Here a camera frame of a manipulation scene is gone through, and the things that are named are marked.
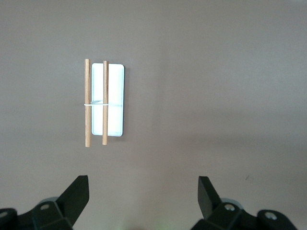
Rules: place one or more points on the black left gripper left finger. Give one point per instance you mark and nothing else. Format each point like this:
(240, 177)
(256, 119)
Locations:
(69, 203)

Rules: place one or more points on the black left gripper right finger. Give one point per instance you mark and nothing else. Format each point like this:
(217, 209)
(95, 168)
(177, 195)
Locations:
(216, 210)

